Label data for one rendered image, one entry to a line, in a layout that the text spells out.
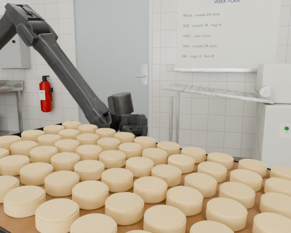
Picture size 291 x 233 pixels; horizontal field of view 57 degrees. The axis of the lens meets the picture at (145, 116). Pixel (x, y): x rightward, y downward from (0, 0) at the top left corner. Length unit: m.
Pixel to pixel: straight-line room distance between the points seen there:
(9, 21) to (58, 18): 3.00
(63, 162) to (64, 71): 0.44
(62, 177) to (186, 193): 0.18
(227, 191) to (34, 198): 0.26
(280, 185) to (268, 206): 0.07
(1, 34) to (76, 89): 0.33
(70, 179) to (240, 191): 0.25
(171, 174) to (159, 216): 0.12
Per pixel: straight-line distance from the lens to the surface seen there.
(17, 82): 4.29
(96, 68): 3.70
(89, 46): 3.75
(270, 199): 0.42
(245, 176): 0.48
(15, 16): 0.97
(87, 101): 0.84
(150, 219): 0.33
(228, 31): 3.30
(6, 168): 0.49
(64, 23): 3.92
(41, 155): 0.53
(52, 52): 0.89
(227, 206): 0.38
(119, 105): 0.78
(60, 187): 0.41
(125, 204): 0.35
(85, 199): 0.37
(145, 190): 0.39
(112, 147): 0.57
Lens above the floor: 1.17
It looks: 11 degrees down
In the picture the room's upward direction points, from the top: straight up
